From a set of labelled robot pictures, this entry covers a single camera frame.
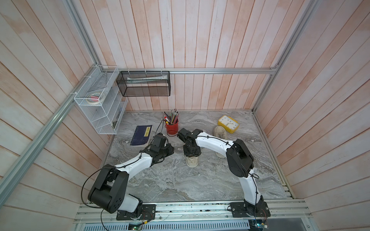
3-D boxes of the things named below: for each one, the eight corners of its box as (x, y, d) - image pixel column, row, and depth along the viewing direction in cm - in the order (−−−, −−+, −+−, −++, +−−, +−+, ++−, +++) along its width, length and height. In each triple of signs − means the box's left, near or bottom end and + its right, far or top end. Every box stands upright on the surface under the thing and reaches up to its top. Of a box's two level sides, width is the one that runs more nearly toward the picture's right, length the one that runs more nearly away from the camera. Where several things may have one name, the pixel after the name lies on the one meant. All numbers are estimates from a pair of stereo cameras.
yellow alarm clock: (215, 122, 114) (216, 120, 112) (223, 115, 119) (224, 113, 117) (232, 134, 107) (233, 131, 105) (240, 126, 112) (241, 123, 110)
